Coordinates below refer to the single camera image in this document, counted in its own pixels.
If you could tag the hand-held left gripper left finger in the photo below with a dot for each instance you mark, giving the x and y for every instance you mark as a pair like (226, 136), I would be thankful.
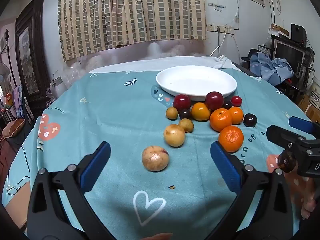
(96, 166)

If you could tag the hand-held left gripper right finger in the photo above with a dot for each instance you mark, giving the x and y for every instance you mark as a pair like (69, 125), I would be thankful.
(225, 166)

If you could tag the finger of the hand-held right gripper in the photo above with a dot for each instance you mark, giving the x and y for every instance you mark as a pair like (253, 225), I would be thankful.
(281, 135)
(301, 125)

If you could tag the large dark purple plum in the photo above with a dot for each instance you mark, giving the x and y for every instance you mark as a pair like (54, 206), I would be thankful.
(286, 161)

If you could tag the mandarin orange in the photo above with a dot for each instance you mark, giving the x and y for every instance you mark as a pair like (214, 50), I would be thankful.
(237, 115)
(231, 138)
(221, 120)

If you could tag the small red plum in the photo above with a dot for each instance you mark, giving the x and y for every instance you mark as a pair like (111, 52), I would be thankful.
(236, 101)

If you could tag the small yellow plum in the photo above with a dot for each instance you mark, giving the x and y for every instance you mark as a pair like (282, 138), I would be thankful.
(186, 125)
(172, 113)

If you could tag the large yellow red-marked plum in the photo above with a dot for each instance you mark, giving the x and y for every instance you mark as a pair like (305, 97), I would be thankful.
(155, 158)

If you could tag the medium yellow plum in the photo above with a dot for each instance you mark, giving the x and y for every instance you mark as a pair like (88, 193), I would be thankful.
(174, 135)

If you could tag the small dark purple plum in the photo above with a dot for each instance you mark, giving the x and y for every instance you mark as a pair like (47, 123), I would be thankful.
(227, 105)

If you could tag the white oval plate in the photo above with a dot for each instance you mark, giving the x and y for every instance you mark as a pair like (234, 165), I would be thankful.
(195, 80)

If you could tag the person's right hand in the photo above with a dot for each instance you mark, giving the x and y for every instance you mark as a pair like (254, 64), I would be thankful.
(311, 206)

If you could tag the person's left hand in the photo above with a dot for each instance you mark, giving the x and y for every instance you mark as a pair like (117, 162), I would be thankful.
(160, 237)

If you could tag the white bucket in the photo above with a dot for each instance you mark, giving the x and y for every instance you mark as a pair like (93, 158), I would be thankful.
(315, 92)

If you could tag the teal printed tablecloth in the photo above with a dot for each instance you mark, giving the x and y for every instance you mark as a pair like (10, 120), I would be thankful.
(112, 115)

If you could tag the oval orange citrus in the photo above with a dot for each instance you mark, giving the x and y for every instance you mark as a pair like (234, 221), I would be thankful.
(200, 111)

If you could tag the blue clothes pile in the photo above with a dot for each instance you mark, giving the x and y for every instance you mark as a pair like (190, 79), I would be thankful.
(271, 67)

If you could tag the black monitor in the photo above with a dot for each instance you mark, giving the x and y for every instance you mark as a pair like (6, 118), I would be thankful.
(290, 53)

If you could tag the black hat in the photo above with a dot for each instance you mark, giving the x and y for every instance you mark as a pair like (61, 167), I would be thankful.
(250, 54)

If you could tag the white kettle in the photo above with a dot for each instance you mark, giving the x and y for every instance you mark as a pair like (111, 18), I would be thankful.
(58, 86)

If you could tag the brown cushion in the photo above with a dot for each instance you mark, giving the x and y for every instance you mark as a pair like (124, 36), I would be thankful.
(13, 128)

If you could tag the black speaker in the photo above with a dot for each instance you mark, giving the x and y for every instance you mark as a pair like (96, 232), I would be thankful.
(298, 33)

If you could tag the cardboard box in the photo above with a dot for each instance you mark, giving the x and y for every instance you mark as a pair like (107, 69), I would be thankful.
(280, 29)

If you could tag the white bed sheet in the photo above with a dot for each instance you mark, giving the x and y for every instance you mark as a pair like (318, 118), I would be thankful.
(140, 65)

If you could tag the dark wooden framed picture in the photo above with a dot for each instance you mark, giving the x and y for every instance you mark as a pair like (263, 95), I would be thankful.
(30, 55)

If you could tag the dark coat stand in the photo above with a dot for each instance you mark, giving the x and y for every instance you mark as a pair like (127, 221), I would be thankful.
(8, 55)

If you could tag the checked beige curtain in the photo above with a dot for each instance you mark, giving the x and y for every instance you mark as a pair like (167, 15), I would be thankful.
(130, 12)

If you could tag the white wall socket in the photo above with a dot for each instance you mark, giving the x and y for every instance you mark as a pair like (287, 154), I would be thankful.
(221, 28)
(210, 26)
(230, 30)

